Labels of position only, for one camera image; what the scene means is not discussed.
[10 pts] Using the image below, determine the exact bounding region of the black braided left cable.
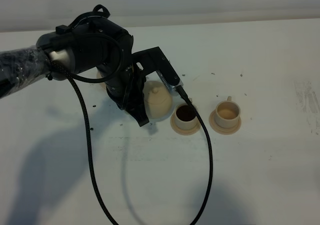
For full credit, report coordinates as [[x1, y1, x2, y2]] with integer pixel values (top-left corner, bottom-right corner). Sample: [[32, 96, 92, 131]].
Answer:
[[48, 59, 214, 225]]

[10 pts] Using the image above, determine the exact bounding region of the left cup saucer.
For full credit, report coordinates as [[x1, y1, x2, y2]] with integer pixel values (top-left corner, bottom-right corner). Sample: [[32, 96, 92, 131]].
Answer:
[[170, 113, 201, 136]]

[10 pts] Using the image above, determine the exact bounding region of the cup saucer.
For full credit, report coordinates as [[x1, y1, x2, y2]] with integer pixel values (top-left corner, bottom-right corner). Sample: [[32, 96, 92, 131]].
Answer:
[[209, 110, 242, 135], [170, 113, 201, 136]]

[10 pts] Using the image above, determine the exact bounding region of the beige teapot saucer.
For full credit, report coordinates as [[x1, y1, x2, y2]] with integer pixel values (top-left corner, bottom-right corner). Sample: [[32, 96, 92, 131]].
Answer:
[[96, 68, 107, 91]]

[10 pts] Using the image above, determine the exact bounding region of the beige teacup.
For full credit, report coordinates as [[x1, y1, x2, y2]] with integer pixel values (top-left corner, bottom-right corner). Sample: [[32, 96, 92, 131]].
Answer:
[[214, 96, 241, 129], [173, 102, 197, 121]]

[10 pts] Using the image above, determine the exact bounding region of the left beige teacup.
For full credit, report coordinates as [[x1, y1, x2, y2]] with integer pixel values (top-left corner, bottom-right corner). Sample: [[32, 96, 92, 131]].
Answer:
[[173, 102, 197, 121]]

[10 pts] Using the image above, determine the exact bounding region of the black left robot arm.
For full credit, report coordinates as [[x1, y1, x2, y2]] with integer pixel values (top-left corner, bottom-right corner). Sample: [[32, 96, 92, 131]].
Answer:
[[0, 4, 183, 126]]

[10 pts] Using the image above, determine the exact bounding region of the right beige teacup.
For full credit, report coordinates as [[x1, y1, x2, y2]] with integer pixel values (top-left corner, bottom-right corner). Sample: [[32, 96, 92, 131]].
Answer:
[[214, 96, 241, 129]]

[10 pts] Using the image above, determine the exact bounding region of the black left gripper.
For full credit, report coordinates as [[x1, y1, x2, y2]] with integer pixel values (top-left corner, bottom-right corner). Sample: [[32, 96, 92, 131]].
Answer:
[[54, 4, 181, 128]]

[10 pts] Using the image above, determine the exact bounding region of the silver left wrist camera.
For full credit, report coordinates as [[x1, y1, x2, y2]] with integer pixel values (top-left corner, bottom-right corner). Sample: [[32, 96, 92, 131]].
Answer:
[[156, 70, 184, 96]]

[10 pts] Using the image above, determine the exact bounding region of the beige teapot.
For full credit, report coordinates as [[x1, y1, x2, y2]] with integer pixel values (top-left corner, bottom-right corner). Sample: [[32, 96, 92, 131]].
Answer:
[[143, 80, 173, 120]]

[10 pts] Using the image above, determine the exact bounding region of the right cup saucer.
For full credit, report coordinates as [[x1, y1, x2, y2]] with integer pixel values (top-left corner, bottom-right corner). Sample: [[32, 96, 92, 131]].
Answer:
[[209, 110, 242, 135]]

